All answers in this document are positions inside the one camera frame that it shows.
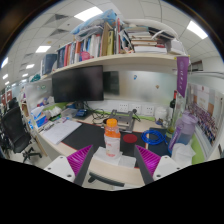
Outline purple hanging pennant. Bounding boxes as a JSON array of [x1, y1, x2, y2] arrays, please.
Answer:
[[176, 55, 190, 98]]

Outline white wall socket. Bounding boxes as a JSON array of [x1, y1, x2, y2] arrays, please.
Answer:
[[130, 103, 143, 115], [143, 104, 155, 116], [117, 102, 129, 114]]

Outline tangled black cables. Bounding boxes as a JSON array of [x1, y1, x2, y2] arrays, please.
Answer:
[[91, 108, 111, 125]]

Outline wooden shelf with books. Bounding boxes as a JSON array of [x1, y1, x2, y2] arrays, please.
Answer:
[[39, 9, 188, 79]]

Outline translucent purple water bottle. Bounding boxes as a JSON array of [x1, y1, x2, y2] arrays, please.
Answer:
[[167, 111, 198, 155]]

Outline black computer monitor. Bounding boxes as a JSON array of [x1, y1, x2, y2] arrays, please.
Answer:
[[51, 65, 105, 104]]

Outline white plastic bag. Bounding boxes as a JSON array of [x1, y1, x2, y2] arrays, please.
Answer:
[[170, 143, 197, 168]]

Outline white ceramic jar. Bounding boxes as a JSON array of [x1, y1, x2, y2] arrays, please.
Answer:
[[154, 107, 168, 123]]

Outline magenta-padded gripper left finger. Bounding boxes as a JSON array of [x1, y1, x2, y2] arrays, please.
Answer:
[[43, 144, 98, 187]]

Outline dark wine bottle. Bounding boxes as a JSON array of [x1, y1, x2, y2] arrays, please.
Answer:
[[169, 90, 178, 131]]

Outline black desk mat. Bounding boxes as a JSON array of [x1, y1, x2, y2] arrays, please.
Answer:
[[61, 122, 173, 158]]

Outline group photo poster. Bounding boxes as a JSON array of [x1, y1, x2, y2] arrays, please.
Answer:
[[186, 83, 224, 148]]

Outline small blue desk device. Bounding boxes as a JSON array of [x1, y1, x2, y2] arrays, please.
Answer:
[[75, 108, 88, 118]]

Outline flat round red coaster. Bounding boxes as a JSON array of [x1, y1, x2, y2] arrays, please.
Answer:
[[122, 133, 138, 145]]

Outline blue tissue box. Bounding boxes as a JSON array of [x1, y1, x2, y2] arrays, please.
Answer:
[[32, 112, 50, 129]]

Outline coiled blue cable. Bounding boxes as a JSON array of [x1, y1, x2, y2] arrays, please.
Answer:
[[141, 129, 168, 146]]

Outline clear drinking glass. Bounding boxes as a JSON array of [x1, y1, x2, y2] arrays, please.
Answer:
[[168, 114, 179, 138]]

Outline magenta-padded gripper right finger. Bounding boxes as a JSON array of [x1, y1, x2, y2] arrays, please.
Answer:
[[133, 144, 183, 185]]

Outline grey metal laptop stand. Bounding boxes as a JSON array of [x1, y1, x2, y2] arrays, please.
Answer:
[[105, 109, 138, 134]]

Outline ceiling light panels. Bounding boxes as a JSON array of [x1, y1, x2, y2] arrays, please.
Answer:
[[0, 5, 209, 88]]

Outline black office chair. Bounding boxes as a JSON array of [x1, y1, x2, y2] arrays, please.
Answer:
[[1, 105, 43, 163]]

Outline black chair armrest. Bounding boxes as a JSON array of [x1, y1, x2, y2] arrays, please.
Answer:
[[88, 171, 126, 188]]

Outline white paper sheet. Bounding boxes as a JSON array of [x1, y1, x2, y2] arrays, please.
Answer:
[[92, 146, 137, 169]]

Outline orange-capped drink bottle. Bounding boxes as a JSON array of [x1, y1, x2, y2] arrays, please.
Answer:
[[103, 118, 122, 158]]

